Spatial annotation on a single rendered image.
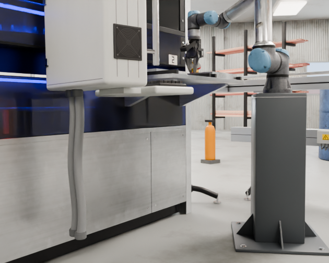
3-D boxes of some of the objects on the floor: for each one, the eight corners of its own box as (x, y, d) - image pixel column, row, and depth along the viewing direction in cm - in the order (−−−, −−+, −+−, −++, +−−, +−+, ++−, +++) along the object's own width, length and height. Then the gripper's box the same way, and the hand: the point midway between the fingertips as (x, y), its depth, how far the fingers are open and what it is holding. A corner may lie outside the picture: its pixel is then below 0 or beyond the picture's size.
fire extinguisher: (200, 161, 499) (200, 119, 496) (220, 161, 496) (220, 119, 493) (200, 164, 476) (200, 120, 472) (220, 164, 473) (220, 120, 469)
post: (178, 212, 260) (176, -106, 246) (184, 210, 264) (181, -102, 251) (186, 214, 256) (184, -109, 242) (191, 212, 260) (189, -106, 246)
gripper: (206, 37, 226) (206, 73, 228) (191, 39, 233) (191, 74, 234) (197, 36, 220) (197, 73, 221) (183, 38, 226) (183, 74, 228)
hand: (191, 71), depth 225 cm, fingers closed, pressing on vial
